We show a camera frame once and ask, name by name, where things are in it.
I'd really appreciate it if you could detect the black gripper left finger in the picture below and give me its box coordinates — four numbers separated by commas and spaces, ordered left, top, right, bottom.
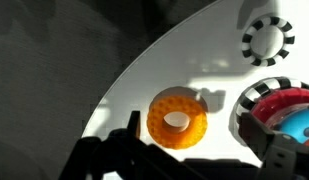
58, 110, 208, 180

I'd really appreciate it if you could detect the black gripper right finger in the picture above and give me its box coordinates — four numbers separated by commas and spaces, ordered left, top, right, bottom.
238, 111, 309, 180

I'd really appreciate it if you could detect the orange bumpy ring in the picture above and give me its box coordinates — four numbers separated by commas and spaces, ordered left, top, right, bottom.
146, 94, 209, 151

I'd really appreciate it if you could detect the blue ring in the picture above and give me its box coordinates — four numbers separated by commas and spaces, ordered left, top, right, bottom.
278, 107, 309, 145

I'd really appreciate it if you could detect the red ring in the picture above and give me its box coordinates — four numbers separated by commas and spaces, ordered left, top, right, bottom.
256, 87, 309, 135

